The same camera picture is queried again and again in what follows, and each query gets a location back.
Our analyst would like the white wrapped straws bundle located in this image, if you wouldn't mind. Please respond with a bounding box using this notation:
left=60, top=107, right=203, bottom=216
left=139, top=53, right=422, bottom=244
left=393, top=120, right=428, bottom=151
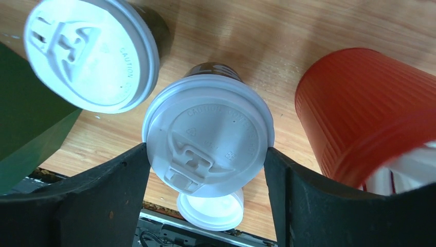
left=359, top=141, right=435, bottom=196

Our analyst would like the white single cup lid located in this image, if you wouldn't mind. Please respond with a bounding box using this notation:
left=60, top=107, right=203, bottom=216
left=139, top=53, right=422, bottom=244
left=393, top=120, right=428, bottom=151
left=142, top=75, right=275, bottom=198

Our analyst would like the white plastic lid stack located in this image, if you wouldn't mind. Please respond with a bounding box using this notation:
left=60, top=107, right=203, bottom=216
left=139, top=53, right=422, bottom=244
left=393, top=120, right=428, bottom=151
left=176, top=189, right=244, bottom=232

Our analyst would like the red straw holder cup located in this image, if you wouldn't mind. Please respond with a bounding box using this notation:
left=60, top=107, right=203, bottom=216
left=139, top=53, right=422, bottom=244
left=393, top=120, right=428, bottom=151
left=295, top=48, right=435, bottom=188

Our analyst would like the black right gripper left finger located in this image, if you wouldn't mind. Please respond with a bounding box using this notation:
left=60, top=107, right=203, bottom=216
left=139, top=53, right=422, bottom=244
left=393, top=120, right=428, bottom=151
left=1, top=143, right=150, bottom=246

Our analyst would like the green paper bag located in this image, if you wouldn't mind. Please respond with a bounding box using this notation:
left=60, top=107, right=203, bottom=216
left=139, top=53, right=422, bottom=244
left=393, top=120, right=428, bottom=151
left=1, top=44, right=82, bottom=195

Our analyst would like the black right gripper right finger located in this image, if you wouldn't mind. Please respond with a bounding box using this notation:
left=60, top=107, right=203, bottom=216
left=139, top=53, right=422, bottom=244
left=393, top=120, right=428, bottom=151
left=264, top=147, right=435, bottom=246

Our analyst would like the brown coffee cup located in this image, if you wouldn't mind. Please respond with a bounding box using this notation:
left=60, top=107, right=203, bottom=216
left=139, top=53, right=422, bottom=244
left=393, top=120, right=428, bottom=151
left=131, top=4, right=173, bottom=67
left=184, top=62, right=243, bottom=83

